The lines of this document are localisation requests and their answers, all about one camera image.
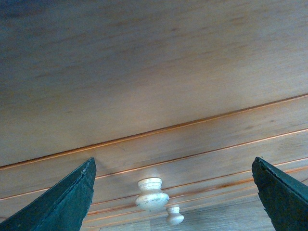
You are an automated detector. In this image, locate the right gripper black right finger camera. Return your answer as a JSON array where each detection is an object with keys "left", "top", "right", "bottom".
[{"left": 252, "top": 157, "right": 308, "bottom": 231}]

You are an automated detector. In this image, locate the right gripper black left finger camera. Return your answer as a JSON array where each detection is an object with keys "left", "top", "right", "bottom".
[{"left": 0, "top": 158, "right": 96, "bottom": 231}]

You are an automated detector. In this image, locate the wooden drawer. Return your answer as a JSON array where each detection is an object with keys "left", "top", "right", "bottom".
[
  {"left": 81, "top": 188, "right": 263, "bottom": 231},
  {"left": 0, "top": 95, "right": 308, "bottom": 220}
]

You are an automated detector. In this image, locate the drawer round knob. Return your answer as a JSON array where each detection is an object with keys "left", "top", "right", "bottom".
[
  {"left": 166, "top": 206, "right": 184, "bottom": 226},
  {"left": 135, "top": 177, "right": 169, "bottom": 211}
]

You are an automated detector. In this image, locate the wooden nightstand cabinet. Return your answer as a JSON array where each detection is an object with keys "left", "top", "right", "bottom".
[{"left": 0, "top": 0, "right": 308, "bottom": 167}]

